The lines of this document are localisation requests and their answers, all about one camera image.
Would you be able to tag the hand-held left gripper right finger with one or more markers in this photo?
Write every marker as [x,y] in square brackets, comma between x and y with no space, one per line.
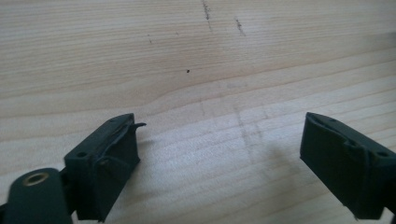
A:
[342,161]

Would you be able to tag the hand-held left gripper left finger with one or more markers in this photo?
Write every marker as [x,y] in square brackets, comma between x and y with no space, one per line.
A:
[102,168]

